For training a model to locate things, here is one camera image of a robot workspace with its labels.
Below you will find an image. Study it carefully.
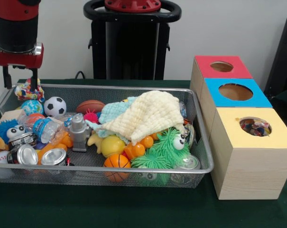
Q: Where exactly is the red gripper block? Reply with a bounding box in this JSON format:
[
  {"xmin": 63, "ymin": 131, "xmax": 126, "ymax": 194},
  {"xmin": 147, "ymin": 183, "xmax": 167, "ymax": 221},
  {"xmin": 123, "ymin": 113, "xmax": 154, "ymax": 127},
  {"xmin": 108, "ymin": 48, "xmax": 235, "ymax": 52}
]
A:
[{"xmin": 0, "ymin": 42, "xmax": 45, "ymax": 93}]

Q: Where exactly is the knotted polka dot cloth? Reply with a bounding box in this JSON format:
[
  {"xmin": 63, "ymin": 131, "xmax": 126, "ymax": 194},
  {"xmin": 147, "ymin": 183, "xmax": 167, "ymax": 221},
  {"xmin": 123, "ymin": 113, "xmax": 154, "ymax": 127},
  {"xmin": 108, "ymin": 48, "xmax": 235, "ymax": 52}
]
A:
[{"xmin": 14, "ymin": 77, "xmax": 46, "ymax": 103}]

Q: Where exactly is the cream yellow cloth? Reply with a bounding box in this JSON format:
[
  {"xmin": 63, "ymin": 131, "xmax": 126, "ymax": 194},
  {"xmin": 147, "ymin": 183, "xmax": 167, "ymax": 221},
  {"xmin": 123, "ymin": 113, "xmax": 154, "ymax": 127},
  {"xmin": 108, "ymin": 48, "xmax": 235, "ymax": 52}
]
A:
[{"xmin": 95, "ymin": 90, "xmax": 185, "ymax": 145}]

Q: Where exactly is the silver mesh bin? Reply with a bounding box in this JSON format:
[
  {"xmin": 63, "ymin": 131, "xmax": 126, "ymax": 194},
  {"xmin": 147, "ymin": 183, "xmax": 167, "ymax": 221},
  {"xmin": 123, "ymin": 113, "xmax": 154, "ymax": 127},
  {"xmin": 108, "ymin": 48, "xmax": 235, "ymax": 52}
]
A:
[{"xmin": 0, "ymin": 83, "xmax": 215, "ymax": 190}]

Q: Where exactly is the wooden three-hole box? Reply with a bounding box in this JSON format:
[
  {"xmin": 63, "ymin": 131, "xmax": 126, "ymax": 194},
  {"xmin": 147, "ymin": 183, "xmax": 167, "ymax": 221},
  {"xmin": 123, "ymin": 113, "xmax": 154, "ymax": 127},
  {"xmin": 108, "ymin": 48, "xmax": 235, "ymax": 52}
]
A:
[{"xmin": 189, "ymin": 55, "xmax": 287, "ymax": 200}]

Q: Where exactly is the blue globe ball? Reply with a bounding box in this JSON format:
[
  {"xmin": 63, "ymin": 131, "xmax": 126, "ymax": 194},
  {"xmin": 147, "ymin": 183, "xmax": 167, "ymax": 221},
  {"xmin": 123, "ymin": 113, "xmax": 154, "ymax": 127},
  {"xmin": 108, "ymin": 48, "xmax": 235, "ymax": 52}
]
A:
[{"xmin": 21, "ymin": 99, "xmax": 44, "ymax": 116}]

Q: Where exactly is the black white soccer ball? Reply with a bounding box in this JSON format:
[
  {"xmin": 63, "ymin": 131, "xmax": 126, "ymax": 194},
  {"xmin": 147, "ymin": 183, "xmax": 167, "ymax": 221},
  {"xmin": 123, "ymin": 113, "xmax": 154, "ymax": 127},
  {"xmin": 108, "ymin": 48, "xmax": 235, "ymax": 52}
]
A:
[{"xmin": 43, "ymin": 96, "xmax": 67, "ymax": 117}]

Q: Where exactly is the large blue spiky puffer toy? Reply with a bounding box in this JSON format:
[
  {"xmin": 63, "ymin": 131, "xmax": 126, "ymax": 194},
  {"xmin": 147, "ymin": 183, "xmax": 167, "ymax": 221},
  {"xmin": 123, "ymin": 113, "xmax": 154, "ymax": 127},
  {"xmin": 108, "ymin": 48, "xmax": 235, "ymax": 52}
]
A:
[{"xmin": 0, "ymin": 118, "xmax": 27, "ymax": 144}]

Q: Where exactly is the brown toy football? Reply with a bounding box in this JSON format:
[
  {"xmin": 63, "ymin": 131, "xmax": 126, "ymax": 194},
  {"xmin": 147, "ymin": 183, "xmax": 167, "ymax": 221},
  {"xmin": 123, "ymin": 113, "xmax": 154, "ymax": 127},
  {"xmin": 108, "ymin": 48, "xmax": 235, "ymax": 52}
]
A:
[{"xmin": 76, "ymin": 99, "xmax": 106, "ymax": 114}]

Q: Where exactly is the silver toy robot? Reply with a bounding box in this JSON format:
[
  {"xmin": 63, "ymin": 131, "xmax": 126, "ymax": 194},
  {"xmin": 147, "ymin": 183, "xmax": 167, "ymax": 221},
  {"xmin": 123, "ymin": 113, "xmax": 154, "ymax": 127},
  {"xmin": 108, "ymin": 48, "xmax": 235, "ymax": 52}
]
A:
[{"xmin": 67, "ymin": 113, "xmax": 93, "ymax": 152}]

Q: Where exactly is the light blue cloth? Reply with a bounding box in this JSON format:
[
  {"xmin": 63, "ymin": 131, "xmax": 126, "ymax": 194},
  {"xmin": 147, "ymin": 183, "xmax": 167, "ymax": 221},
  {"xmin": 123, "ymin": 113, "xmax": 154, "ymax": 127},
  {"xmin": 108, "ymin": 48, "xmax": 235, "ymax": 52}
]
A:
[{"xmin": 85, "ymin": 96, "xmax": 137, "ymax": 139}]

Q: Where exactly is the orange toy basketball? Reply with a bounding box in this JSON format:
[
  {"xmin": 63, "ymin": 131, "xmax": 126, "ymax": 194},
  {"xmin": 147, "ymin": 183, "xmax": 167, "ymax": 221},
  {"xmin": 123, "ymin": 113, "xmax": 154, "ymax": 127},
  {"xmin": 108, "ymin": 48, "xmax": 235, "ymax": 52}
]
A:
[{"xmin": 103, "ymin": 153, "xmax": 132, "ymax": 183}]

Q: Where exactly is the orange plastic toy brick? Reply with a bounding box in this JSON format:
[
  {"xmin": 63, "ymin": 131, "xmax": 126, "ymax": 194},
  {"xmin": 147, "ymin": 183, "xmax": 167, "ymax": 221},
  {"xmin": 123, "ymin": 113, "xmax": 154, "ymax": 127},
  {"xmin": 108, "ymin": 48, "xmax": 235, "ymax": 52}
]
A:
[{"xmin": 123, "ymin": 134, "xmax": 155, "ymax": 159}]

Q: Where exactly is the green spiky puffer toy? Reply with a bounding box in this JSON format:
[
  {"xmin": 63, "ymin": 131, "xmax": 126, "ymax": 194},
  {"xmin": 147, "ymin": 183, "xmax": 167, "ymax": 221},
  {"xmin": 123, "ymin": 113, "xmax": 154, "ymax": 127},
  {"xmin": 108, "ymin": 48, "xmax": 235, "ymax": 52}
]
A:
[{"xmin": 131, "ymin": 127, "xmax": 194, "ymax": 170}]

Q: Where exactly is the black standing panel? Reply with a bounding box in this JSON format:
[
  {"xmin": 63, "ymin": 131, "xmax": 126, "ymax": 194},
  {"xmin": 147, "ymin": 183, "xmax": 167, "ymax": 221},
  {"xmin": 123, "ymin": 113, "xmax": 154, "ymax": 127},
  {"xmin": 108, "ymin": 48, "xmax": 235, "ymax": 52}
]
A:
[{"xmin": 263, "ymin": 15, "xmax": 287, "ymax": 95}]

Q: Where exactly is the robot pedestal with red flange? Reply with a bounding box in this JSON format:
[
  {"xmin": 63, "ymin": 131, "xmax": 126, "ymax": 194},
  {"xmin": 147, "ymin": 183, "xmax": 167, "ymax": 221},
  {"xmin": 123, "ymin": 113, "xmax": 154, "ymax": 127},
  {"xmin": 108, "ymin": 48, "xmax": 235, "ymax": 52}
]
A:
[{"xmin": 83, "ymin": 0, "xmax": 182, "ymax": 80}]

